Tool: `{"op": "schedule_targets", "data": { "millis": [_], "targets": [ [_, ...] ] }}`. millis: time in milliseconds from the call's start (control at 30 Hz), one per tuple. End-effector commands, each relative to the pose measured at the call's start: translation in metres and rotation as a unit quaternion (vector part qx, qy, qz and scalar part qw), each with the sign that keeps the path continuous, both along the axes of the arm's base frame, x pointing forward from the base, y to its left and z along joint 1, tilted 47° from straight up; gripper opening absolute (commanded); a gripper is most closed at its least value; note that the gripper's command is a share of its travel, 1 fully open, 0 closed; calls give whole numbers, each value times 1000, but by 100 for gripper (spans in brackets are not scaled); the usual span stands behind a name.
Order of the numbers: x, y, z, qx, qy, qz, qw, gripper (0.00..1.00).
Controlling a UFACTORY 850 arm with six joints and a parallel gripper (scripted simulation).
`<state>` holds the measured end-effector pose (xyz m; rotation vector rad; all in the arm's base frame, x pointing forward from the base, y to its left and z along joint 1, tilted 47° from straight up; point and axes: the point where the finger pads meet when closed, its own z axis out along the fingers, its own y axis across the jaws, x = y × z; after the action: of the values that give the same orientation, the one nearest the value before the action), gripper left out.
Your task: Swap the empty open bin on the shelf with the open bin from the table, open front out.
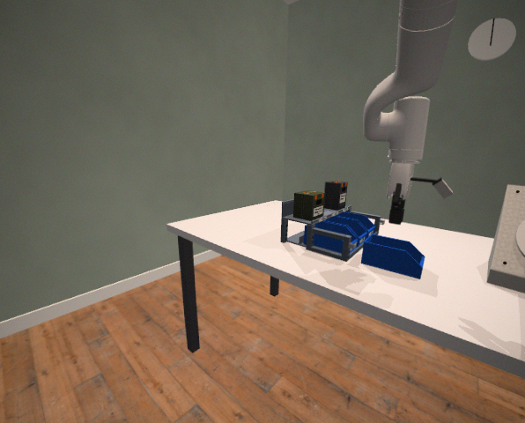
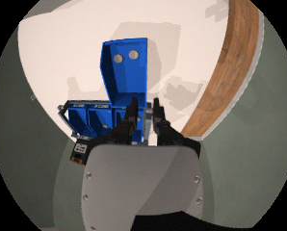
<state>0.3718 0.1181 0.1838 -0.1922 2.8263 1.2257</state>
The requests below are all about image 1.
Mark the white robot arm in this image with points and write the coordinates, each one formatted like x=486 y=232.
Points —
x=424 y=29

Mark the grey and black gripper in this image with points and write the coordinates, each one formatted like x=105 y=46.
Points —
x=399 y=184

